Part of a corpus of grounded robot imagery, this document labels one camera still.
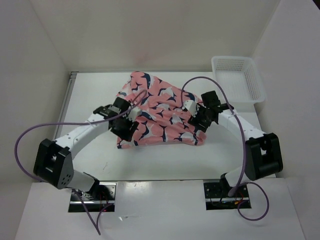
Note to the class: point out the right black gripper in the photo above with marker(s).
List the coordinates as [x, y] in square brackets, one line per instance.
[195, 121]

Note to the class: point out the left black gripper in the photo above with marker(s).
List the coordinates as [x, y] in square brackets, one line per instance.
[126, 134]

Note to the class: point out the pink shark print shorts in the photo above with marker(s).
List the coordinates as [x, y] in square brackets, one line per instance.
[162, 120]

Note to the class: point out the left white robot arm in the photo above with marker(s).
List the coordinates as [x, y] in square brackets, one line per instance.
[54, 159]

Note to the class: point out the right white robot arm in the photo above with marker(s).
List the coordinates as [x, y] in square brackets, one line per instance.
[261, 151]

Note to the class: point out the white plastic mesh basket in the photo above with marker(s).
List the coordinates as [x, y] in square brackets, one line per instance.
[239, 78]

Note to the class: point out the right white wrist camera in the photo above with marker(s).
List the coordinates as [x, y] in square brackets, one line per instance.
[191, 107]

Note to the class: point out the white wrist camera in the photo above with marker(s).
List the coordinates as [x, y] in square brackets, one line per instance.
[191, 107]
[133, 114]

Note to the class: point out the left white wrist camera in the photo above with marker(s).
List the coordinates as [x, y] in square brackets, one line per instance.
[133, 114]

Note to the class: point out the aluminium table edge rail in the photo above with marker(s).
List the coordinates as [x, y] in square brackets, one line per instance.
[67, 98]

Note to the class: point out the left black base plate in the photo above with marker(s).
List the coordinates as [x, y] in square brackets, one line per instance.
[103, 201]

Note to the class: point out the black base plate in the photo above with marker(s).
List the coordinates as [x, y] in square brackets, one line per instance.
[103, 201]
[216, 199]

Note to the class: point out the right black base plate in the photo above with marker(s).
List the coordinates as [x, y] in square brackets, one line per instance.
[216, 199]

